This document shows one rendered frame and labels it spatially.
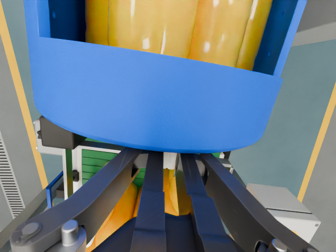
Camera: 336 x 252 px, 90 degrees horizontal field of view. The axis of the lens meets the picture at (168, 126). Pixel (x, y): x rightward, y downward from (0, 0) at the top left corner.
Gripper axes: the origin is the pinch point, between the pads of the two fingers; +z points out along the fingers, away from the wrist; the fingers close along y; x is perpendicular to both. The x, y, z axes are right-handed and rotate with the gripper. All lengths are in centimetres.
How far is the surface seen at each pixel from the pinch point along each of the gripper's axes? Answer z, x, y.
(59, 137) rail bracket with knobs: 16.0, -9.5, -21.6
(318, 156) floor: 116, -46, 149
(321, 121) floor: 116, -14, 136
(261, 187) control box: 14.6, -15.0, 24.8
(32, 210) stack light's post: 25, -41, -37
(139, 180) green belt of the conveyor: 26.2, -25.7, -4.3
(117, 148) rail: 19.2, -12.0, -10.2
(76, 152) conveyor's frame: 26.5, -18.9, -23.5
